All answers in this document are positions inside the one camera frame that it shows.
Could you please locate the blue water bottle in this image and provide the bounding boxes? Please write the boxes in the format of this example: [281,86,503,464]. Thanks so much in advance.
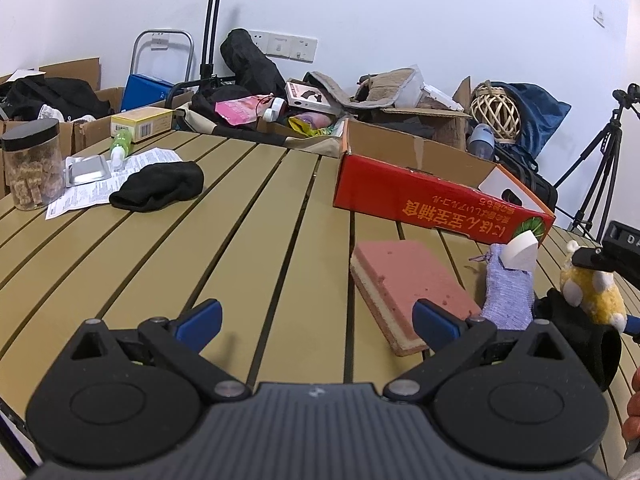
[466,124,496,162]

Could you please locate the pink white product box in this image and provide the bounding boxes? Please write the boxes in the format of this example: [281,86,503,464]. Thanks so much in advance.
[285,80,343,117]

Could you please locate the white paper leaflet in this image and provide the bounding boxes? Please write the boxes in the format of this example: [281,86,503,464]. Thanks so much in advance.
[46,148,181,220]

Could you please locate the yellow medicine box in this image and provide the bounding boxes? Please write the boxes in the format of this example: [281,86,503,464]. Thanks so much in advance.
[111,106,174,143]

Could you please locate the white foam wedge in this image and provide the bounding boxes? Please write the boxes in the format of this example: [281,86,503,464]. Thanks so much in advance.
[499,230,539,273]

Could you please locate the wicker ball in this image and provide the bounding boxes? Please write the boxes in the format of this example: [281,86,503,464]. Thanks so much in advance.
[470,80,521,144]

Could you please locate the black camera tripod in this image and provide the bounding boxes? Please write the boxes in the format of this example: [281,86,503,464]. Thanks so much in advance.
[553,82,639,242]

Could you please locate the black beanie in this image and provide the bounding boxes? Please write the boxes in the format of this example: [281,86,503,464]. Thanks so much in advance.
[108,162,204,212]

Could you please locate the white wall outlet strip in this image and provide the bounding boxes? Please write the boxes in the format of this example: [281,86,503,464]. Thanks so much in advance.
[248,30,319,63]

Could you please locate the person's hand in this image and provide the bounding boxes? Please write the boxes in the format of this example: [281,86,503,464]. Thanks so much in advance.
[622,370,640,445]

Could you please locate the pink plastic packet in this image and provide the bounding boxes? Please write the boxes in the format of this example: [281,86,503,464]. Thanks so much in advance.
[214,94,274,126]

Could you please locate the small green white bottle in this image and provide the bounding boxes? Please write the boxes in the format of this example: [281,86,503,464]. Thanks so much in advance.
[110,128,132,171]

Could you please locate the red cardboard box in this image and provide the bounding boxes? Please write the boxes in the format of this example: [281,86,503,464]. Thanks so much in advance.
[333,119,555,245]

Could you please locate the brown cardboard box left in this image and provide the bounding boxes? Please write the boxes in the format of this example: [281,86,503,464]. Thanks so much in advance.
[0,56,126,200]

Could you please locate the clear jar with black lid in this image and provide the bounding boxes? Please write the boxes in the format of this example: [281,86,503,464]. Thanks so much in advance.
[1,118,65,211]

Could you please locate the black clothes in box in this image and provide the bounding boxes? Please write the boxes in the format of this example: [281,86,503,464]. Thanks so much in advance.
[1,75,114,122]

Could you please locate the dark blue cloth bag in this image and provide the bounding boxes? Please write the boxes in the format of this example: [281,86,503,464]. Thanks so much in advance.
[491,81,572,172]

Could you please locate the black bag on wall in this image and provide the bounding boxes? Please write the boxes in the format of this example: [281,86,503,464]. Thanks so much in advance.
[220,28,285,98]

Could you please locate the black trolley handle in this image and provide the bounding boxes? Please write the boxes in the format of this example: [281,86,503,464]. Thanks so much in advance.
[200,0,221,79]

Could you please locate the pink layered sponge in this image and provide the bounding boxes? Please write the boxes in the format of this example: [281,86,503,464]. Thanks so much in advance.
[349,240,480,356]

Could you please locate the silver blister pack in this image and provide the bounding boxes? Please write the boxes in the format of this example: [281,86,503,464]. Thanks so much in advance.
[65,155,111,188]

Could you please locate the purple knitted pouch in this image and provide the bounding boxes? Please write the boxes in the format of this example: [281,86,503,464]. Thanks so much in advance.
[476,244,535,330]

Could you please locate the black fabric pouch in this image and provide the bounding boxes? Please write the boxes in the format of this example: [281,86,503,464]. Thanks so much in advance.
[532,288,622,391]

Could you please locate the open brown cardboard box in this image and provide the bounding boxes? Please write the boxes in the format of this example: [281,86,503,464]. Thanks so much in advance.
[302,64,474,151]

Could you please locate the yellow hamster plush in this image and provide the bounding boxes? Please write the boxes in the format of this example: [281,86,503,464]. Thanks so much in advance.
[560,240,627,333]

